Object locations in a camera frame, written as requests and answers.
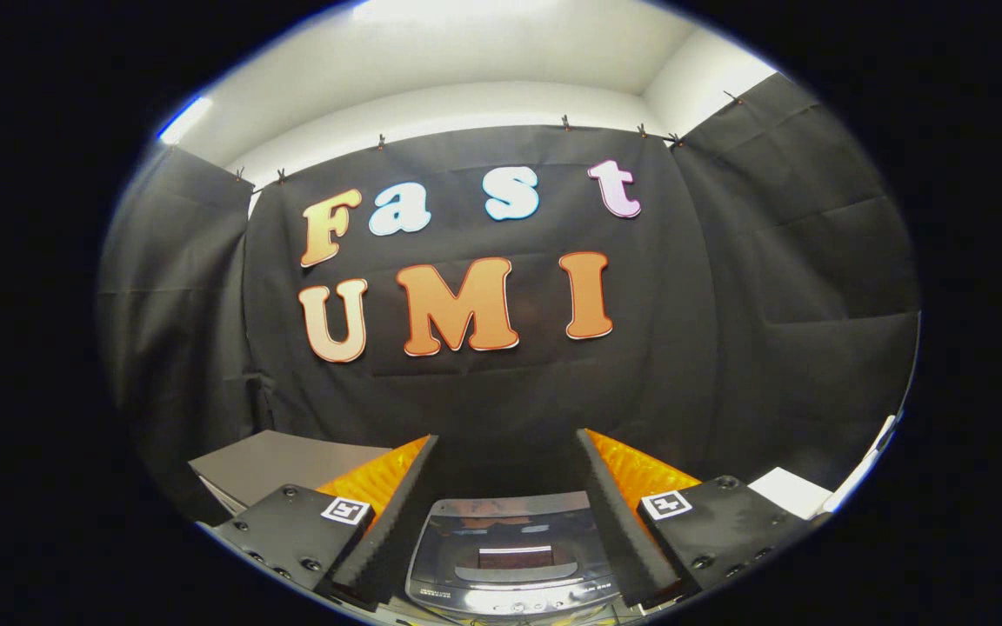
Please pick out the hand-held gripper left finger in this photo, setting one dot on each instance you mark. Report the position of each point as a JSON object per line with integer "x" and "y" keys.
{"x": 397, "y": 522}

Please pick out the dark washing machine lid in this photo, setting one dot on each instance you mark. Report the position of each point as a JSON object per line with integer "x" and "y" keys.
{"x": 510, "y": 539}

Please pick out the row of cloth clips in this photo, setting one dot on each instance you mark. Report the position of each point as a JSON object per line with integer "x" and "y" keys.
{"x": 565, "y": 123}

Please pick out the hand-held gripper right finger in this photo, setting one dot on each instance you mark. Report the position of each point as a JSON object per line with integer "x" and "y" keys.
{"x": 618, "y": 530}

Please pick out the dark grey washing machine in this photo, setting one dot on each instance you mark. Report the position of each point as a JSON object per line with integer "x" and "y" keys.
{"x": 501, "y": 606}

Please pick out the white flat panel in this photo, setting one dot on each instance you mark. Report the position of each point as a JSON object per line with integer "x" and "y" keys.
{"x": 784, "y": 491}

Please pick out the grey cabinet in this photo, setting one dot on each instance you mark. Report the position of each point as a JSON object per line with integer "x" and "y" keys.
{"x": 292, "y": 456}

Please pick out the black backdrop cloth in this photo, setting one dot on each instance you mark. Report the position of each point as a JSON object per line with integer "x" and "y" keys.
{"x": 501, "y": 391}

